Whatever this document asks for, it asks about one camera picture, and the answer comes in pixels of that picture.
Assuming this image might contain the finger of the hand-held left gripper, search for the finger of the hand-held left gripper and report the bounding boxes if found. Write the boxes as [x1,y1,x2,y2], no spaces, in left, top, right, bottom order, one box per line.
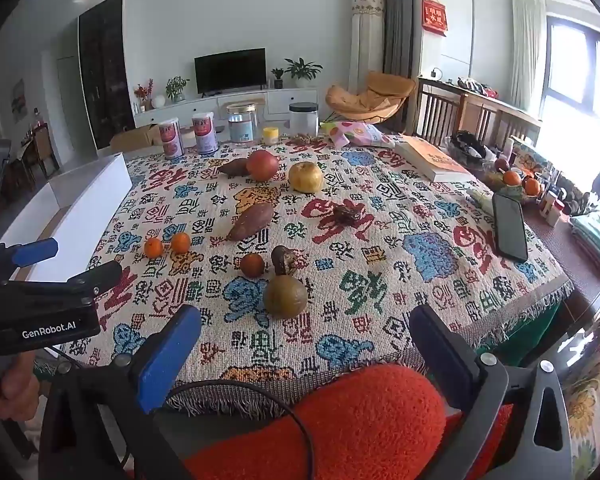
[10,261,123,301]
[0,237,59,281]

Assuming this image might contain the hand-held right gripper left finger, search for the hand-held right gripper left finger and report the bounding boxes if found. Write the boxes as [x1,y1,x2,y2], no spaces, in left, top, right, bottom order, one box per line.
[39,304,203,480]

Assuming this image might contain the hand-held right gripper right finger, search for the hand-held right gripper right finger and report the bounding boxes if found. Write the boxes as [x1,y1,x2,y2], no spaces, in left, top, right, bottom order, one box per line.
[408,304,573,480]

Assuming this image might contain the dark orange tangerine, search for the dark orange tangerine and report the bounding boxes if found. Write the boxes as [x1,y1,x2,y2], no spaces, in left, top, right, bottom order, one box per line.
[240,253,266,278]

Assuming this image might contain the person's left hand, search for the person's left hand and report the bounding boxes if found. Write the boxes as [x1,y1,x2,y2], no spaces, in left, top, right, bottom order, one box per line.
[0,346,41,421]

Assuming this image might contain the white box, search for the white box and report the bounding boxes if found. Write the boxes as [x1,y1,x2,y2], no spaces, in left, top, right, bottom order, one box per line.
[0,154,132,283]

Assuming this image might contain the wooden chair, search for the wooden chair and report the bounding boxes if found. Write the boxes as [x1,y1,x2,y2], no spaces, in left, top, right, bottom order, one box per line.
[22,125,61,178]

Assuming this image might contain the red fuzzy garment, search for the red fuzzy garment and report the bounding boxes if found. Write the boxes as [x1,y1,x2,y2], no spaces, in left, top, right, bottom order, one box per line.
[125,364,513,480]

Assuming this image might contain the green pear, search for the green pear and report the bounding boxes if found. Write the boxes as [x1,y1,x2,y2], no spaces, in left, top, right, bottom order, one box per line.
[263,276,309,320]

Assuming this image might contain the printed woven blanket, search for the printed woven blanket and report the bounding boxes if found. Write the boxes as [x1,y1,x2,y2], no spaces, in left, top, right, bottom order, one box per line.
[32,135,576,416]

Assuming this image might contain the black smartphone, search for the black smartphone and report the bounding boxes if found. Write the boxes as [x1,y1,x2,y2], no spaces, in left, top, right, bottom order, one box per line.
[491,191,529,263]

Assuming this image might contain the cardboard box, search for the cardboard box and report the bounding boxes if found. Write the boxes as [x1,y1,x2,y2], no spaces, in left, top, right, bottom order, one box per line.
[111,124,163,153]

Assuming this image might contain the floral cushion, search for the floral cushion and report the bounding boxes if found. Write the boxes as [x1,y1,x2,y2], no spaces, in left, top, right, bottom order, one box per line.
[560,305,600,480]

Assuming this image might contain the large sweet potato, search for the large sweet potato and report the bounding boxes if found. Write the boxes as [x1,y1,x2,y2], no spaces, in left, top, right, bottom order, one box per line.
[227,202,276,242]

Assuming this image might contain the pink labelled tin can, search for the pink labelled tin can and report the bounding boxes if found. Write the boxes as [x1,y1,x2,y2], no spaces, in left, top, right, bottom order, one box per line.
[192,112,219,154]
[160,117,185,160]

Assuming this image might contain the small sweet potato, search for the small sweet potato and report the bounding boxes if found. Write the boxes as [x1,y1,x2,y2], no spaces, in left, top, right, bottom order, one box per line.
[218,158,251,177]

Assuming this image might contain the red flower vase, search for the red flower vase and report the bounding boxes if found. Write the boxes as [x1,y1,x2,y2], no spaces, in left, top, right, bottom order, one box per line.
[133,79,154,112]

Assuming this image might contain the folded green cloth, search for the folded green cloth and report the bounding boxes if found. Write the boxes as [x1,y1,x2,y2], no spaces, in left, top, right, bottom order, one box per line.
[570,205,600,276]

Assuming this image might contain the orange cover book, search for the orange cover book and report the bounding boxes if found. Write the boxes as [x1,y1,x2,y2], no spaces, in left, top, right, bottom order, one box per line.
[394,135,476,183]

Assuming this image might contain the dark tall cabinet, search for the dark tall cabinet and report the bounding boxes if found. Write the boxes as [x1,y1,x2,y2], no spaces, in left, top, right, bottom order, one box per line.
[78,0,138,151]

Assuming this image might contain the red apple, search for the red apple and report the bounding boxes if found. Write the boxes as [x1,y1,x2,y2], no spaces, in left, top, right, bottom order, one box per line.
[246,149,281,183]

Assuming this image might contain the black bag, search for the black bag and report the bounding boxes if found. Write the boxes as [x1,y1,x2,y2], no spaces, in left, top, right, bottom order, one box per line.
[450,130,491,158]

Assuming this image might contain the yellow apple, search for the yellow apple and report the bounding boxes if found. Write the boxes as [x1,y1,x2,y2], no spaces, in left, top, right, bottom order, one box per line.
[288,161,325,194]

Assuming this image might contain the glass jar gold lid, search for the glass jar gold lid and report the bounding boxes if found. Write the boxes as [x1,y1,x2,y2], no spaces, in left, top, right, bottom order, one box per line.
[226,102,258,146]

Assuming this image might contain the pink snack bag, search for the pink snack bag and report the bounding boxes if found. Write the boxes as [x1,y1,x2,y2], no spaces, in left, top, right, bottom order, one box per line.
[321,120,396,150]

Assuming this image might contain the wooden bench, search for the wooden bench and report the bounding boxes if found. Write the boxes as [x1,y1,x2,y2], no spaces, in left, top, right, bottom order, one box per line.
[412,75,543,151]

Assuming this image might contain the black television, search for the black television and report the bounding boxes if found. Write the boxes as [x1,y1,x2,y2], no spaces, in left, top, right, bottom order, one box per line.
[194,48,267,96]

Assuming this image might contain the white tv cabinet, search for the white tv cabinet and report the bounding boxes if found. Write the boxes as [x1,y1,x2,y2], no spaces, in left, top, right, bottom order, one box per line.
[132,87,321,128]

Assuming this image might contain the orange lounge chair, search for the orange lounge chair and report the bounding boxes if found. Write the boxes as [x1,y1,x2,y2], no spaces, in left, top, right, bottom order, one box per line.
[325,71,417,123]

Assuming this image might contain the glass jar black lid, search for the glass jar black lid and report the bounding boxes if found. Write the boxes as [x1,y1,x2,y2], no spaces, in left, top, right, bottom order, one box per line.
[289,102,320,137]

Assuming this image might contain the large green potted plant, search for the large green potted plant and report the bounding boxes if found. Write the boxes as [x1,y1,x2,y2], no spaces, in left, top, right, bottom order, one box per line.
[284,57,324,88]

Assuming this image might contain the white curtain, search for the white curtain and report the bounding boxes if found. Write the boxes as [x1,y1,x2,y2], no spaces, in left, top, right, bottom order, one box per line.
[510,0,548,111]

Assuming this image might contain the white tower air conditioner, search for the white tower air conditioner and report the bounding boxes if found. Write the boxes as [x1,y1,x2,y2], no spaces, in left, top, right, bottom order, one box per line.
[349,0,385,95]

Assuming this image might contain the wall painting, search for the wall painting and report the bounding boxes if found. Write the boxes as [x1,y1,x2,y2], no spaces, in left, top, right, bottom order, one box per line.
[11,79,29,122]

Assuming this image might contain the red wall hanging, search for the red wall hanging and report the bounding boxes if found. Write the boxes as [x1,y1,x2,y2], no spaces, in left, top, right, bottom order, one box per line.
[422,0,449,37]

